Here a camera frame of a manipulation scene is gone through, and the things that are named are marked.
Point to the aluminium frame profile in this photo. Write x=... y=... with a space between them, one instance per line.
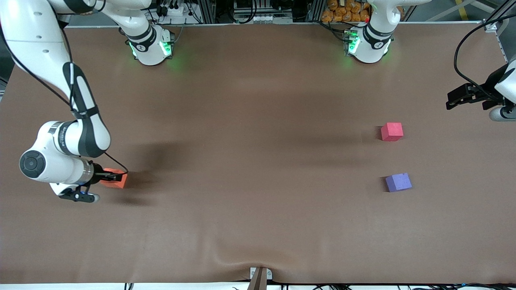
x=494 y=18

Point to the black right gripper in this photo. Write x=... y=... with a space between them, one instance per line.
x=98 y=175

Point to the red foam block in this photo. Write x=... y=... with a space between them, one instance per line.
x=392 y=131

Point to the pile of orange items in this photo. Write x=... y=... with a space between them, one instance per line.
x=342 y=12

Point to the metal bracket with brown post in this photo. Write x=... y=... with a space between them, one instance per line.
x=260 y=278

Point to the white power strip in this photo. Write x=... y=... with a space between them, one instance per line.
x=174 y=10

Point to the brown table mat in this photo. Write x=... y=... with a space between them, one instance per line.
x=258 y=209

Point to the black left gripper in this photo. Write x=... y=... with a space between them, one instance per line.
x=487 y=88

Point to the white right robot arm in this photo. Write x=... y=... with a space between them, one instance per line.
x=36 y=40

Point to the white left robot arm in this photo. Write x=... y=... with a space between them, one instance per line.
x=373 y=48

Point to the purple foam block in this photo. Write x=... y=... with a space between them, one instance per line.
x=398 y=182

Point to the orange foam block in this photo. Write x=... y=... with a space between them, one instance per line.
x=119 y=183

